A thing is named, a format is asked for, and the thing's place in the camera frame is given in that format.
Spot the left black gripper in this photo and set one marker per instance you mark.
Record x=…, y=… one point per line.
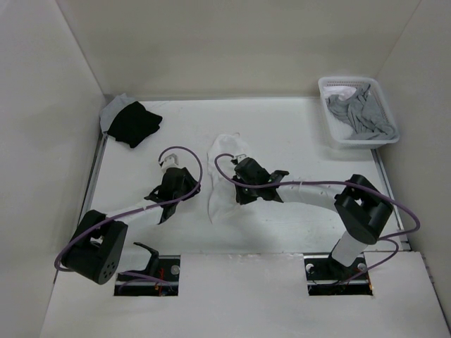
x=192, y=186

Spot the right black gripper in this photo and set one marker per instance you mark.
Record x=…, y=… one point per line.
x=242, y=198

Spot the white tank top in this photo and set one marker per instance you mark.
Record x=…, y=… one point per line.
x=222, y=207

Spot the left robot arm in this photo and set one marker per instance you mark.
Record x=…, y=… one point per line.
x=96, y=246

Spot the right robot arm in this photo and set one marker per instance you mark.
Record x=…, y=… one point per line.
x=363, y=214

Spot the black folded tank top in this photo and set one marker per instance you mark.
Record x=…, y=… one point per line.
x=133, y=124

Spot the grey folded tank top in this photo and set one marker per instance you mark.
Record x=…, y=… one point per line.
x=109, y=113

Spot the grey tank top in basket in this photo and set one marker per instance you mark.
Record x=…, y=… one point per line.
x=363, y=114

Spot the white plastic basket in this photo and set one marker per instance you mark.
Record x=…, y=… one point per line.
x=338, y=132

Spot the white garment in basket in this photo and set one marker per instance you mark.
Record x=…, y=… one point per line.
x=342, y=92

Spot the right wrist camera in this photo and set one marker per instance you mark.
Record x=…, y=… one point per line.
x=236, y=159

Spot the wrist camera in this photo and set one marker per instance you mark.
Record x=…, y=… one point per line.
x=170, y=161
x=236, y=159

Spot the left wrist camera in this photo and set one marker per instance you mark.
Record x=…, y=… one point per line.
x=170, y=161

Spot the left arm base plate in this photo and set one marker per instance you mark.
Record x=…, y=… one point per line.
x=159, y=279

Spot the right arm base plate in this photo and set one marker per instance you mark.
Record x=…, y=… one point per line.
x=326, y=277

